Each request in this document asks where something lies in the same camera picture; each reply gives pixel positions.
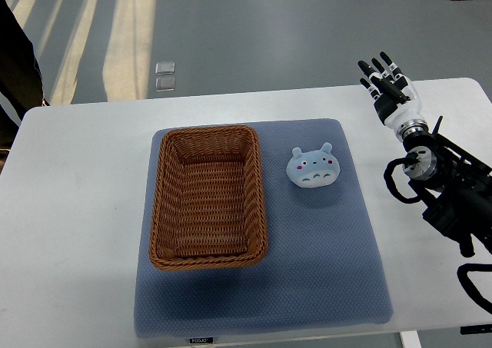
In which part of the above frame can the black table control panel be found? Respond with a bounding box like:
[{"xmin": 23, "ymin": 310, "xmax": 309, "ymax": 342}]
[{"xmin": 460, "ymin": 324, "xmax": 492, "ymax": 335}]

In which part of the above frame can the blue plush toy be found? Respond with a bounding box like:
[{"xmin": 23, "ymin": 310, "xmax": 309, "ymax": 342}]
[{"xmin": 286, "ymin": 142, "xmax": 341, "ymax": 188}]

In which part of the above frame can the brown wicker basket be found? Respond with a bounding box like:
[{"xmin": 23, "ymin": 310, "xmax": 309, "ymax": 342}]
[{"xmin": 148, "ymin": 125, "xmax": 268, "ymax": 271}]

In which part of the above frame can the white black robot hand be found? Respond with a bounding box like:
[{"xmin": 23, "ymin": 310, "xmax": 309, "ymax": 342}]
[{"xmin": 357, "ymin": 51, "xmax": 428, "ymax": 142}]

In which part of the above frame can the upper floor socket plate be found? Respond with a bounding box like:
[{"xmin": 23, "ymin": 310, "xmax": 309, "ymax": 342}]
[{"xmin": 155, "ymin": 61, "xmax": 175, "ymax": 75}]

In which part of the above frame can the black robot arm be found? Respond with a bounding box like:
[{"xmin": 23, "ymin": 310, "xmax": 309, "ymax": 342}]
[{"xmin": 395, "ymin": 119, "xmax": 491, "ymax": 257}]

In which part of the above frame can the white table leg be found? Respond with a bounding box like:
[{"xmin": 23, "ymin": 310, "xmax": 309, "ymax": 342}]
[{"xmin": 399, "ymin": 330, "xmax": 422, "ymax": 348}]

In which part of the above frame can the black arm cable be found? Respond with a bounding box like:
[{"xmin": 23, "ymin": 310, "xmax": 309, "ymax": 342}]
[{"xmin": 382, "ymin": 156, "xmax": 424, "ymax": 204}]

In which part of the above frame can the person in dark clothing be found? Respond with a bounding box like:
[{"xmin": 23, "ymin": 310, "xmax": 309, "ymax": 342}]
[{"xmin": 0, "ymin": 0, "xmax": 51, "ymax": 176}]

